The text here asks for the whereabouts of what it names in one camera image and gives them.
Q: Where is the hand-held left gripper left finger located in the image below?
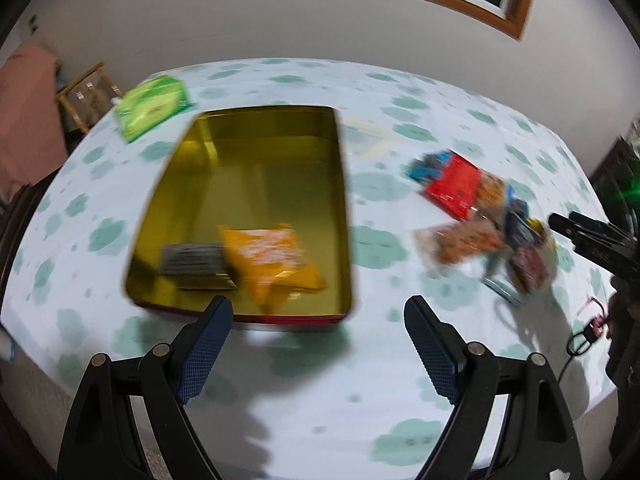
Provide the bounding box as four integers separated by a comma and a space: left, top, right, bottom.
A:
57, 296, 234, 480

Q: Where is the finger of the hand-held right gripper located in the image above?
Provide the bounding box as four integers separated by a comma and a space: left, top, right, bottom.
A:
548, 213, 601, 246
570, 211, 631, 236

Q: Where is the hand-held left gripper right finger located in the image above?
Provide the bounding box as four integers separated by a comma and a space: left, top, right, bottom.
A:
403, 295, 586, 480

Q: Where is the blue edged clear snack packet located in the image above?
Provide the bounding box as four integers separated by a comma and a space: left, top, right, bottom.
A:
481, 259, 526, 307

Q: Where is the red and gold tin box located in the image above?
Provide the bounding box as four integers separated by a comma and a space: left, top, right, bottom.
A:
122, 106, 355, 332

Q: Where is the person's right forearm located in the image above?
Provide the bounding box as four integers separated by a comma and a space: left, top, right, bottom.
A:
605, 280, 640, 391

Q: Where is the clear packet of orange snacks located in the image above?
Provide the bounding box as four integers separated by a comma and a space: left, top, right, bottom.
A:
414, 220, 506, 276

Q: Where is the dark blue snack packet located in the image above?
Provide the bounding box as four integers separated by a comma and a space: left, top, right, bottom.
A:
504, 199, 533, 248

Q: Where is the dark red snack packet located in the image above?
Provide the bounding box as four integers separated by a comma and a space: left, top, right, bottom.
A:
510, 244, 552, 293

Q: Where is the dark wooden furniture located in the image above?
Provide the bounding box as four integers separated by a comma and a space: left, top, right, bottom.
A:
590, 135, 640, 221

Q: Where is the red clip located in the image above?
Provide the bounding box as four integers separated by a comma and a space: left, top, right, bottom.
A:
580, 297, 608, 342

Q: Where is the yellow orange snack packet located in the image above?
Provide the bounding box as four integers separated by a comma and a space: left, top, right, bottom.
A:
472, 172, 512, 221

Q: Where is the dark grey snack packet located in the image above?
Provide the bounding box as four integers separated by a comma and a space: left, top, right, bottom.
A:
159, 242, 237, 292

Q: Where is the small blue candy packet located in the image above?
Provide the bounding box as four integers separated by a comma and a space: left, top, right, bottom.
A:
406, 150, 453, 186

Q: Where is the cloud printed tablecloth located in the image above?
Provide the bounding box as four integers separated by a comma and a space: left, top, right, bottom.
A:
0, 57, 621, 480

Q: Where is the dark wooden chair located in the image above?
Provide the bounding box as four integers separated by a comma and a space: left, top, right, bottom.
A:
0, 185, 47, 283

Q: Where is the green snack packet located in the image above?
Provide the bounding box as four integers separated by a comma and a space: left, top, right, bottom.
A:
114, 75, 194, 143

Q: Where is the pink cloth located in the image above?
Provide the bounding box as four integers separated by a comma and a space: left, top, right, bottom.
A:
0, 42, 68, 196

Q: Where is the black cable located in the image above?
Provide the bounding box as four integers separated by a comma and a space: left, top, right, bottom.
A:
559, 330, 601, 387

